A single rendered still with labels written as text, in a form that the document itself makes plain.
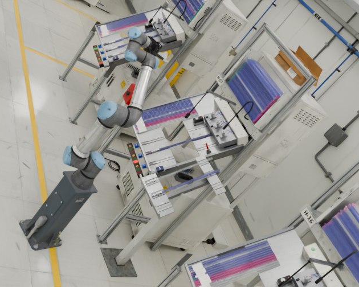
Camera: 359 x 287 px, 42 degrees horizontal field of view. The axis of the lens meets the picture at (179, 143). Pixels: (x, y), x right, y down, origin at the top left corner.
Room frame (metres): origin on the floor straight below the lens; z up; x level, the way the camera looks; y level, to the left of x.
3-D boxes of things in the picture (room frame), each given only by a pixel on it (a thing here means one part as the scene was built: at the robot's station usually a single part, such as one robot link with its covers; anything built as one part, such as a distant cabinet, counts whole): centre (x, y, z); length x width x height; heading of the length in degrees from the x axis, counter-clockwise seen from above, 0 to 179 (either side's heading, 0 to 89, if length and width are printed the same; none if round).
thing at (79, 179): (2.55, 0.32, 0.60); 0.15 x 0.15 x 0.10
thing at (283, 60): (3.76, -0.33, 1.82); 0.68 x 0.30 x 0.20; 41
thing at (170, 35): (4.56, 0.85, 0.66); 1.01 x 0.73 x 1.31; 131
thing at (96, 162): (2.54, 0.33, 0.72); 0.13 x 0.12 x 0.14; 128
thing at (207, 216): (3.61, -0.23, 0.31); 0.70 x 0.65 x 0.62; 41
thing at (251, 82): (3.48, -0.18, 1.52); 0.51 x 0.13 x 0.27; 41
